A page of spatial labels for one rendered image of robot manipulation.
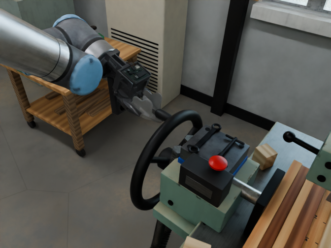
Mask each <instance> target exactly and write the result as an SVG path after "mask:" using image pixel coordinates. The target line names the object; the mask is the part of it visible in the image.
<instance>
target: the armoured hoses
mask: <svg viewBox="0 0 331 248"><path fill-rule="evenodd" d="M191 137H193V135H186V136H185V138H184V141H183V145H184V144H185V143H186V142H187V141H188V140H189V139H190V138H191ZM180 150H181V146H179V145H177V146H174V147H173V149H172V153H171V158H170V162H169V164H171V163H172V162H173V161H174V160H175V159H176V158H179V157H180ZM171 232H172V230H171V229H170V228H168V227H167V226H166V225H164V224H163V223H161V222H160V221H159V220H157V222H156V227H155V231H154V236H153V240H152V244H151V247H150V248H165V247H166V245H167V242H168V240H169V237H170V234H171Z"/></svg>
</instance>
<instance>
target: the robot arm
mask: <svg viewBox="0 0 331 248"><path fill-rule="evenodd" d="M119 55H120V51H119V50H118V49H115V48H113V47H112V46H111V45H110V44H109V43H108V42H107V41H106V40H104V39H103V38H102V37H101V36H100V35H99V34H98V33H97V32H96V31H95V30H93V29H92V28H91V27H90V26H89V25H88V23H87V22H86V21H84V20H83V19H81V18H80V17H78V16H77V15H74V14H67V15H64V16H62V17H61V18H59V19H58V20H57V21H56V22H55V23H54V25H53V27H51V28H48V29H44V30H40V29H38V28H36V27H35V26H33V25H31V24H29V23H27V22H25V21H24V20H22V19H20V18H18V17H16V16H14V15H12V14H11V13H9V12H7V11H5V10H3V9H1V8H0V64H3V65H6V66H8V67H11V68H14V69H16V70H19V71H22V72H23V73H24V74H25V75H28V76H30V75H33V76H36V77H39V78H41V79H42V80H44V81H47V82H50V83H53V84H55V85H58V86H61V87H64V88H66V89H68V90H70V91H71V92H72V93H73V94H77V95H88V94H90V93H92V92H93V91H94V90H95V89H96V88H97V87H98V85H99V83H100V81H101V78H107V82H108V89H109V96H110V103H111V110H112V113H113V114H115V115H119V114H121V113H123V112H125V111H126V110H127V111H129V112H130V113H132V114H134V115H136V116H138V117H142V118H144V119H147V120H150V121H153V122H157V123H162V122H163V121H162V120H160V119H158V118H156V116H155V111H156V110H157V109H161V102H162V96H161V94H160V93H159V92H156V93H154V94H151V92H150V91H149V90H148V89H147V88H146V87H145V86H147V85H148V83H149V81H150V79H149V78H150V76H151V73H150V72H149V71H148V70H147V69H146V68H145V67H144V66H143V65H141V64H140V63H139V62H138V61H135V62H132V61H128V62H125V61H124V60H123V59H122V58H121V57H119ZM129 62H131V63H129ZM132 65H133V66H132ZM141 97H142V99H140V98H141Z"/></svg>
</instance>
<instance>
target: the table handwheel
mask: <svg viewBox="0 0 331 248"><path fill-rule="evenodd" d="M185 121H191V122H192V124H193V127H192V128H191V130H190V131H189V132H188V134H187V135H193V136H194V135H195V134H196V133H197V132H198V131H199V130H200V129H201V128H202V127H203V123H202V119H201V116H200V115H199V113H197V112H196V111H194V110H191V109H186V110H182V111H179V112H177V113H175V114H173V115H172V116H171V117H169V118H168V119H167V120H166V121H165V122H163V123H162V124H161V125H160V127H159V128H158V129H157V130H156V131H155V132H154V134H153V135H152V136H151V138H150V139H149V141H148V142H147V144H146V145H145V147H144V149H143V150H142V152H141V154H140V156H139V158H138V160H137V163H136V165H135V168H134V171H133V174H132V179H131V184H130V197H131V201H132V203H133V205H134V206H135V207H136V208H138V209H140V210H143V211H147V210H151V209H153V208H154V207H155V206H156V205H157V204H158V202H159V201H160V192H159V193H158V194H157V195H155V196H154V197H152V198H150V199H144V198H143V197H142V186H143V181H144V178H145V174H146V172H147V169H148V167H149V165H150V163H157V166H158V167H159V168H161V169H163V170H164V169H165V168H166V167H167V166H168V165H169V162H170V158H171V153H172V148H170V147H168V148H165V149H163V150H162V151H161V152H160V154H159V156H154V155H155V153H156V152H157V150H158V148H159V147H160V145H161V144H162V142H163V141H164V140H165V139H166V138H167V136H168V135H169V134H170V133H171V132H172V131H173V130H174V129H175V128H176V127H177V126H179V125H180V124H181V123H183V122H185Z"/></svg>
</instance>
